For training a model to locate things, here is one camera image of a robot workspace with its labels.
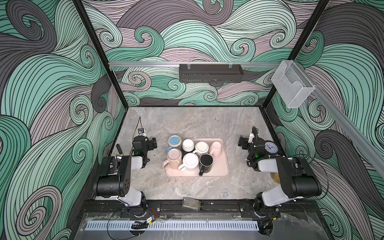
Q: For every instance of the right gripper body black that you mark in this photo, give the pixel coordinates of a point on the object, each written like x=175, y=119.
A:
x=244, y=142

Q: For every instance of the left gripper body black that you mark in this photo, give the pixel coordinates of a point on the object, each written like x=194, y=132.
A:
x=151, y=143

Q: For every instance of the blue butterfly mug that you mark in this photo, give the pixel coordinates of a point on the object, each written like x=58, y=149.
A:
x=175, y=142

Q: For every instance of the pink iridescent mug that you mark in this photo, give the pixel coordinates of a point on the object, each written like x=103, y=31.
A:
x=174, y=159

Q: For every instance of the white ribbed mug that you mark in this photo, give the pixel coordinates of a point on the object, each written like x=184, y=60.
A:
x=190, y=162

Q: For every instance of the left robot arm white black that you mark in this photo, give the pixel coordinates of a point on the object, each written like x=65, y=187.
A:
x=113, y=180

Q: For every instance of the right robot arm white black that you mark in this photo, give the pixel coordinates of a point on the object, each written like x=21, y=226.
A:
x=297, y=179

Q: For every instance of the pink upside-down mug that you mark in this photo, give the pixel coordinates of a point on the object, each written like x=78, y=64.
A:
x=216, y=149

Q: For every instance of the black white upside-down mug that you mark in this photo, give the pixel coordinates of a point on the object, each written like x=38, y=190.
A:
x=188, y=146

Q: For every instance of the cream upside-down mug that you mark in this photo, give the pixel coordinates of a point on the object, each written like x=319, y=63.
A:
x=201, y=148

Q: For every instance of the small round clock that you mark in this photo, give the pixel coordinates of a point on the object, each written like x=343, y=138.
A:
x=271, y=148

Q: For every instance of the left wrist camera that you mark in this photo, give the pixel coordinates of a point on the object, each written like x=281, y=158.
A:
x=141, y=132

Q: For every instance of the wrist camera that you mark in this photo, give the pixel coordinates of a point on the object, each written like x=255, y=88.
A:
x=253, y=138
x=141, y=132

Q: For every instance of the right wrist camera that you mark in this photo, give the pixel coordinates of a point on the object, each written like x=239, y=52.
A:
x=253, y=138

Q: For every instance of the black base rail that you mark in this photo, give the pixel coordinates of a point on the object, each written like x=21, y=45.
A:
x=166, y=209

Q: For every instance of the clear plastic wall bin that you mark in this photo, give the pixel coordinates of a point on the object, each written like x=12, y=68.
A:
x=292, y=83

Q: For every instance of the white slotted cable duct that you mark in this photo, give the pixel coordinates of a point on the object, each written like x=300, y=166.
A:
x=175, y=226

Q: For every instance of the aluminium wall rail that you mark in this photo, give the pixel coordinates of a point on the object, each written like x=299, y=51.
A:
x=166, y=64

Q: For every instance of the black wall shelf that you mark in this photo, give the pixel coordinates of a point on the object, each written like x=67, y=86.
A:
x=210, y=73

